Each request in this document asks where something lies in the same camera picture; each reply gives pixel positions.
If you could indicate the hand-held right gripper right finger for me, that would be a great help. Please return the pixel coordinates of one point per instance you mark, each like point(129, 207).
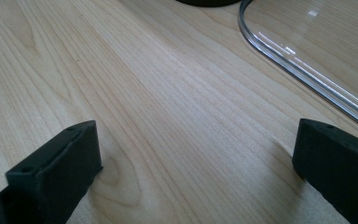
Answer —
point(338, 165)

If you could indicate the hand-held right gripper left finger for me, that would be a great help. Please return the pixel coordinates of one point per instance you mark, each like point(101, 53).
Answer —
point(52, 174)

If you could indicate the clear acrylic tray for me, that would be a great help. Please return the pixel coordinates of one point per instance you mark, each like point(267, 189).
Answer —
point(323, 40)

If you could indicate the black round object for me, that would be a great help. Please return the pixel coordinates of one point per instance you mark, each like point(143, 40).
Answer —
point(208, 2)

